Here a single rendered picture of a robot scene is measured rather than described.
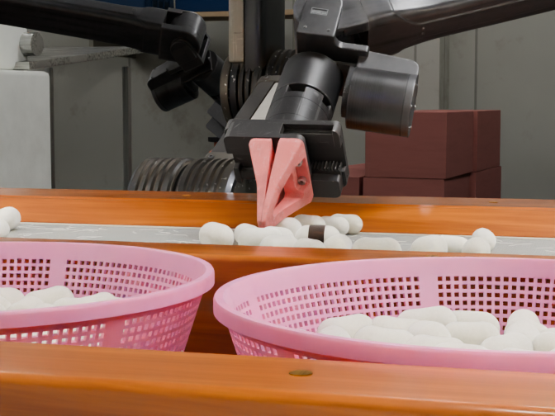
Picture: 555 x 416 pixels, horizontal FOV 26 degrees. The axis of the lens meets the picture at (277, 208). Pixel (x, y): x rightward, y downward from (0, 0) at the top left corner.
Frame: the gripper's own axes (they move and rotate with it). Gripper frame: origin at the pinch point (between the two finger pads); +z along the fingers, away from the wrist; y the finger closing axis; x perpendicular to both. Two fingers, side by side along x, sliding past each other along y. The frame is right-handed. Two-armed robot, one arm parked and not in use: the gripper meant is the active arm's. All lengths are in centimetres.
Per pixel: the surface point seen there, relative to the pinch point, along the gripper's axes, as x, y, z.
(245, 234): -3.5, 0.3, 5.2
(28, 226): 6.9, -25.8, -4.9
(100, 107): 422, -324, -533
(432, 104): 389, -85, -501
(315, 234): -1.8, 5.3, 3.1
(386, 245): -5.7, 12.1, 7.9
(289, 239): -4.2, 4.2, 6.2
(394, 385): -35, 21, 43
